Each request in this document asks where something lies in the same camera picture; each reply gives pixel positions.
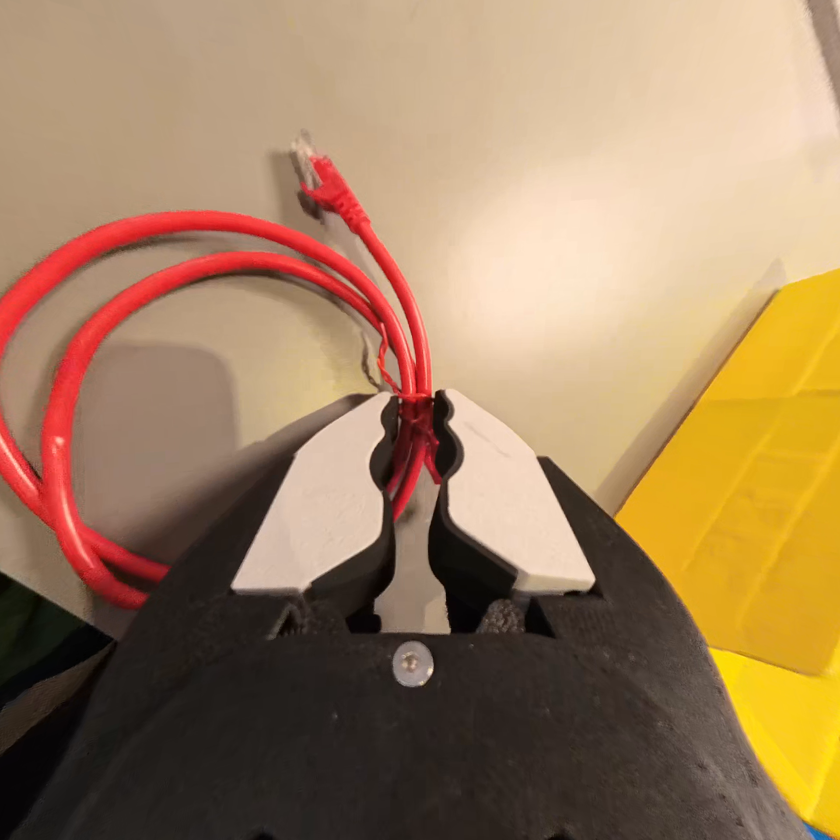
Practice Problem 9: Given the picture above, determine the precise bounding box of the red ethernet cable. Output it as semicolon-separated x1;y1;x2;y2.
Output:
0;130;442;610

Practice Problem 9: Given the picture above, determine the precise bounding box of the yellow plastic bin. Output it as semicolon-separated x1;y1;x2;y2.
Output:
613;268;840;840

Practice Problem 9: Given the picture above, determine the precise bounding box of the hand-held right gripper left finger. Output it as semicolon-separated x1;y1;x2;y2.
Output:
230;391;403;598

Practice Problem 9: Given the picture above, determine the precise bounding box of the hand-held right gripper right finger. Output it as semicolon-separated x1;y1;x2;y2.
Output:
428;387;598;598

